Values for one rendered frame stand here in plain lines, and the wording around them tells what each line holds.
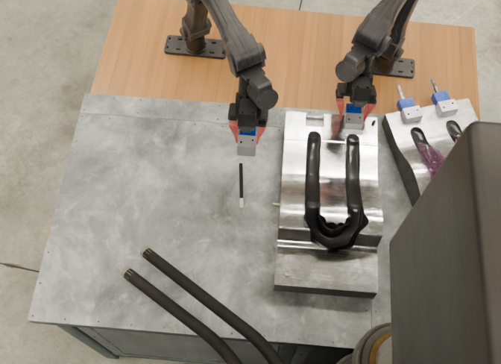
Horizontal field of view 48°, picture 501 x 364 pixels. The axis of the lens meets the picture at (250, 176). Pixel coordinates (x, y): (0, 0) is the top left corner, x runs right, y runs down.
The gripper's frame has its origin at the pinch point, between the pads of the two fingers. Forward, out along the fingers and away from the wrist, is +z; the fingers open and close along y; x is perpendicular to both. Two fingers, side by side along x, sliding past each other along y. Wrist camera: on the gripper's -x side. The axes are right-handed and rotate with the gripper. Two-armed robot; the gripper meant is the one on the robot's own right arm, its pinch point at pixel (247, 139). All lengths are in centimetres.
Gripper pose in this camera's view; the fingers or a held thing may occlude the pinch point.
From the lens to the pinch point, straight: 151.4
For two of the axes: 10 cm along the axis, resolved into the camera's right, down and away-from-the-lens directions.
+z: -0.5, 8.0, 6.0
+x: 0.6, -6.0, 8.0
